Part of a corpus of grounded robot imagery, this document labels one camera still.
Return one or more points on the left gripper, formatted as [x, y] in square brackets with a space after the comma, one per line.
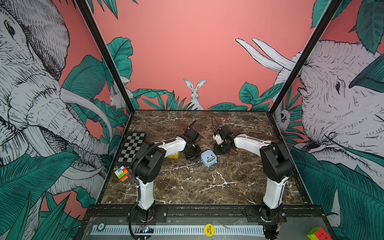
[199, 152]

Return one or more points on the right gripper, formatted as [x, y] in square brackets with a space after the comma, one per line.
[217, 150]

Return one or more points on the yellow alarm clock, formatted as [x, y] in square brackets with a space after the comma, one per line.
[175, 155]

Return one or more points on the blue alarm clock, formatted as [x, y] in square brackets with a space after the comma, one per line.
[207, 154]

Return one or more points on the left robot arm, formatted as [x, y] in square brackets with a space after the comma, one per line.
[147, 163]

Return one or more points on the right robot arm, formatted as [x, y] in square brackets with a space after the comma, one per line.
[276, 161]

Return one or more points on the checkerboard calibration card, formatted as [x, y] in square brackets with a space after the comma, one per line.
[131, 147]

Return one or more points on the colourful puzzle cube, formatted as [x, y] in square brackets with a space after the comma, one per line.
[122, 173]
[318, 234]

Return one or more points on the yellow big blind chip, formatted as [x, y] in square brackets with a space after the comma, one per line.
[209, 230]

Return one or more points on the small circuit board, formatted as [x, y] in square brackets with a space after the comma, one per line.
[146, 230]

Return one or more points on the small round dial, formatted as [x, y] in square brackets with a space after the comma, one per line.
[101, 227]

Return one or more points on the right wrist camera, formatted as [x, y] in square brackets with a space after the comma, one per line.
[222, 134]

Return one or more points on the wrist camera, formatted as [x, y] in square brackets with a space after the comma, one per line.
[192, 135]
[222, 134]

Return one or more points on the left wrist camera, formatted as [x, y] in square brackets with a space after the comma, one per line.
[192, 135]

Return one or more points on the white slotted cable duct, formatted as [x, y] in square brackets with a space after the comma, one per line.
[178, 230]

